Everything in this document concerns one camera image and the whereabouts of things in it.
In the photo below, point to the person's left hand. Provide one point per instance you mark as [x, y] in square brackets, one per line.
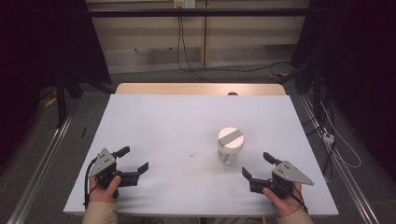
[101, 194]

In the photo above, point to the white table mat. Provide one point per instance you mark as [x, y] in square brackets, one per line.
[174, 130]

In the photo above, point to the metal floor rail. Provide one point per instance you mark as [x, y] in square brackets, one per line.
[345, 174]
[40, 168]

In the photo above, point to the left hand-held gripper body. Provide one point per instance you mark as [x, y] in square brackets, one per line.
[102, 160]

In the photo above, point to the white wall socket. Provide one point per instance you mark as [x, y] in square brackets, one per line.
[184, 3]

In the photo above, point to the vertical wooden strip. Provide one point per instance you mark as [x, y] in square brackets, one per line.
[204, 37]

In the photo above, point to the black curtain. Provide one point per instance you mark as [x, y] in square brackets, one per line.
[358, 62]
[40, 46]

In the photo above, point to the small black stick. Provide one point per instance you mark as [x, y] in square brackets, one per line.
[83, 132]

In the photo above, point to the clear glass jar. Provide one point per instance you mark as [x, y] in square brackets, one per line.
[226, 157]

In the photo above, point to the yellow floor tape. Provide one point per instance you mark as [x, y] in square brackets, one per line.
[279, 75]
[50, 101]

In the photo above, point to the person's right hand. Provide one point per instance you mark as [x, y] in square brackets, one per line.
[288, 203]

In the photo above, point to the black horizontal bar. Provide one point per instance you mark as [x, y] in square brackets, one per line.
[193, 12]

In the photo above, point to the light wooden table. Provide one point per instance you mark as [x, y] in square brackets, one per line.
[186, 88]

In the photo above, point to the white power strip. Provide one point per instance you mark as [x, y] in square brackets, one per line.
[328, 137]

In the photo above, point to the grey lid flip tab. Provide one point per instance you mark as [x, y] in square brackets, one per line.
[231, 137]

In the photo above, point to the black metal stand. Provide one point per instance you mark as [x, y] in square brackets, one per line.
[62, 99]

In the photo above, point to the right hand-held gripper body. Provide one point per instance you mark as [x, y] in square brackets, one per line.
[288, 172]

